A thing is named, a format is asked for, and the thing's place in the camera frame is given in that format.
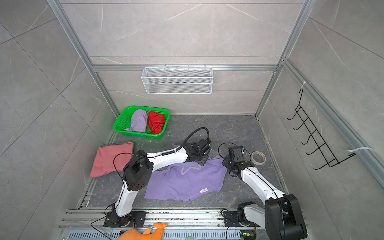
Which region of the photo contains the purple t-shirt with print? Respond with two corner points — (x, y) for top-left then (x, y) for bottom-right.
(145, 155), (228, 202)

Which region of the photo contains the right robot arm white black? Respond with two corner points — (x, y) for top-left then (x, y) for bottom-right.
(223, 145), (308, 240)

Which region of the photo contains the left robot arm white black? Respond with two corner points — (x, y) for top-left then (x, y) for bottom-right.
(112, 139), (211, 219)

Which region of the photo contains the roll of masking tape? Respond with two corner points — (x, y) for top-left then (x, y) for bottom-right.
(251, 151), (267, 166)

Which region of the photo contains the red t-shirt in basket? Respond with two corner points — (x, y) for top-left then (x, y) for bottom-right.
(149, 111), (166, 135)

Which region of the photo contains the lavender t-shirt in basket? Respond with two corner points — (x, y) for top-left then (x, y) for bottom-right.
(124, 109), (148, 133)

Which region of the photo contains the green plastic laundry basket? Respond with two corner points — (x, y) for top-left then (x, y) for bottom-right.
(114, 106), (171, 140)

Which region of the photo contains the folded pink t-shirt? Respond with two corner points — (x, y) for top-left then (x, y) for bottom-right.
(91, 142), (134, 179)

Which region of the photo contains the orange plush toy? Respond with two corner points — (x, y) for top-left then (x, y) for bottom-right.
(118, 223), (167, 240)

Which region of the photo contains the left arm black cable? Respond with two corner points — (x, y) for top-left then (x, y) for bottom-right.
(176, 126), (211, 151)

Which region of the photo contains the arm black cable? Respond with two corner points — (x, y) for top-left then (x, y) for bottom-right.
(217, 142), (251, 164)
(176, 126), (211, 151)

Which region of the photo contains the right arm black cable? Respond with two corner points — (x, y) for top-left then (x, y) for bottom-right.
(217, 142), (251, 164)

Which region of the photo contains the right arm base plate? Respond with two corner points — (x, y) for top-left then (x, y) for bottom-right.
(221, 209), (257, 227)

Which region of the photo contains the white wire wall basket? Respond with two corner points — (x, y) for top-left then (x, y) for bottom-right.
(141, 67), (214, 95)

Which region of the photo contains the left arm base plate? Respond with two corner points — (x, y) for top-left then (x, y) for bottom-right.
(103, 211), (147, 228)

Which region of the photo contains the black wire hook rack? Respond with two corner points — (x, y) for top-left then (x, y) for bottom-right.
(287, 89), (356, 171)

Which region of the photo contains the aluminium mounting rail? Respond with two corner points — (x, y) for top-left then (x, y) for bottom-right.
(58, 209), (310, 231)

